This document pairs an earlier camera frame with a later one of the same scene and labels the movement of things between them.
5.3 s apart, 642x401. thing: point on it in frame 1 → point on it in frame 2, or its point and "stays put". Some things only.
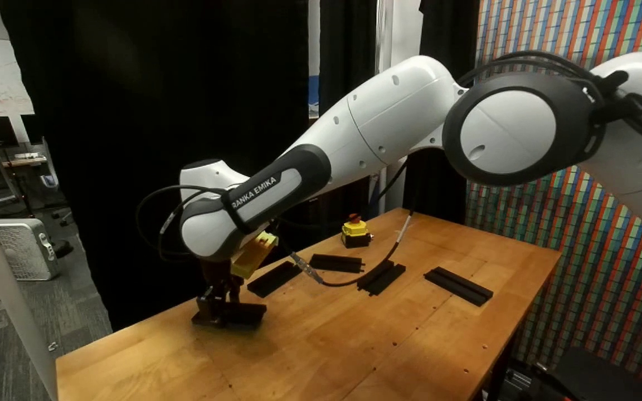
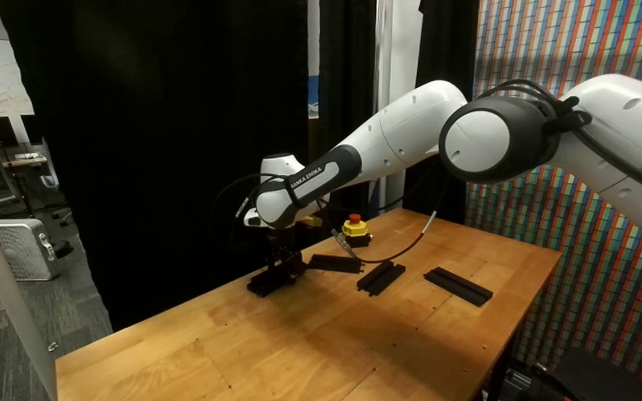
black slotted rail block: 382,276 stays put
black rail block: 337,264 stays put
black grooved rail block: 229,315 → 473,292
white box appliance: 26,247 stays put
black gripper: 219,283 → 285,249
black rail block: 276,278 stays put
